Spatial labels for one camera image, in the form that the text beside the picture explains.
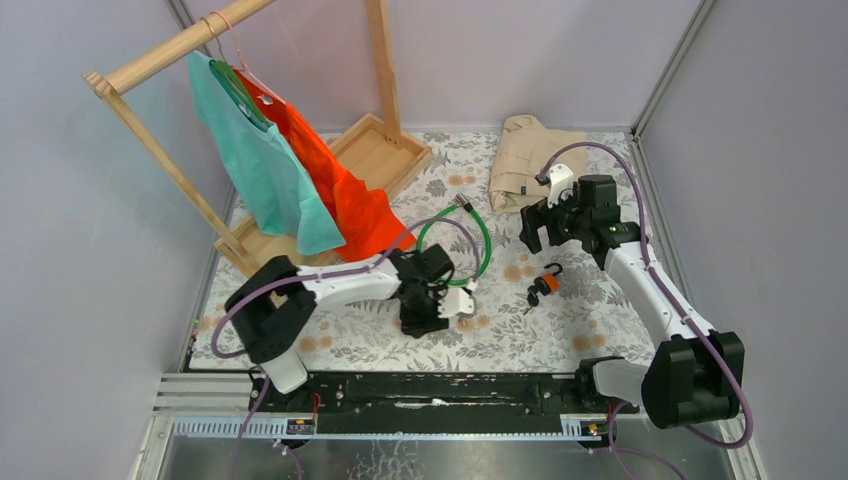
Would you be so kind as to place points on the green cable lock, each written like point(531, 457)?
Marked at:
point(483, 254)

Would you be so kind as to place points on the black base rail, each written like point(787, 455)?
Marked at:
point(511, 405)

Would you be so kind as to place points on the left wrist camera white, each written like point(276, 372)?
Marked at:
point(458, 301)

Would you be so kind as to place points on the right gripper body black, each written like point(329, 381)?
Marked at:
point(566, 220)

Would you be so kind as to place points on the green hanger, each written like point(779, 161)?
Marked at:
point(238, 93)

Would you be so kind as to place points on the orange garment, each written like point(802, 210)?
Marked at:
point(362, 215)

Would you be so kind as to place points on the folded beige garment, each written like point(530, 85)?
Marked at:
point(524, 148)

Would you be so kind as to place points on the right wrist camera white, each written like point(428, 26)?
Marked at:
point(560, 179)

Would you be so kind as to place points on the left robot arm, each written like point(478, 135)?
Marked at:
point(269, 311)

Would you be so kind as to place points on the orange black key bunch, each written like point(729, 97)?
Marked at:
point(543, 285)

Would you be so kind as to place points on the teal t-shirt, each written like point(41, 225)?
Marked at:
point(273, 184)

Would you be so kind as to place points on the pink hanger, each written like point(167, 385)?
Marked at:
point(242, 59)

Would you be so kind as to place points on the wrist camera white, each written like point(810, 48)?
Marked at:
point(458, 301)
point(560, 179)

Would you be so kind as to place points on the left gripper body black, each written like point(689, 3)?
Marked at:
point(426, 301)

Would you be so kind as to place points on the floral table mat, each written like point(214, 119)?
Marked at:
point(587, 317)

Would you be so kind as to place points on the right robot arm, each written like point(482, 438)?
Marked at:
point(695, 371)

